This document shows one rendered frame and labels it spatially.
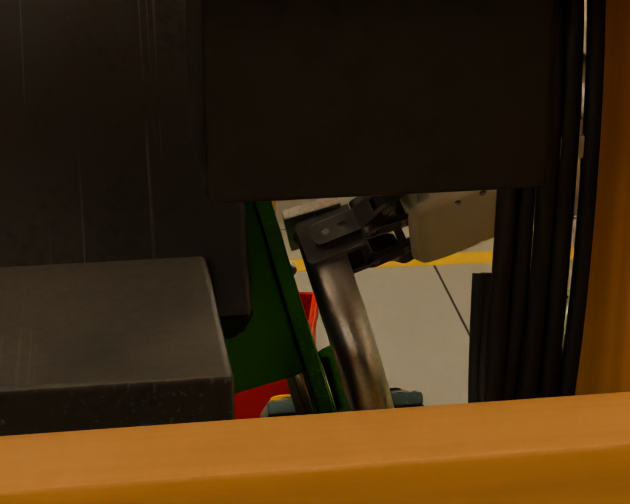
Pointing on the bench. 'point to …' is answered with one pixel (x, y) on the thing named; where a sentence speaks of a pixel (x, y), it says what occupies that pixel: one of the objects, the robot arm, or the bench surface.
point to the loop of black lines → (544, 239)
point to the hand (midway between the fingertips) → (332, 246)
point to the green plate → (274, 316)
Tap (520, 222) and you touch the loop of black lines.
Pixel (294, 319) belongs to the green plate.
